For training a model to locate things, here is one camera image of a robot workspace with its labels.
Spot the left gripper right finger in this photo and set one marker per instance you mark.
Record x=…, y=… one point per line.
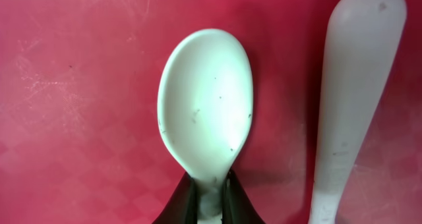
x=236, y=206

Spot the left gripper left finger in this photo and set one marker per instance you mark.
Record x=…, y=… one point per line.
x=182, y=206

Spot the white plastic spoon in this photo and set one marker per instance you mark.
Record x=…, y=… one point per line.
x=205, y=110

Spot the red plastic tray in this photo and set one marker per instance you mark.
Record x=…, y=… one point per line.
x=79, y=79

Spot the white plastic fork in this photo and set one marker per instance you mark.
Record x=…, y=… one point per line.
x=362, y=40

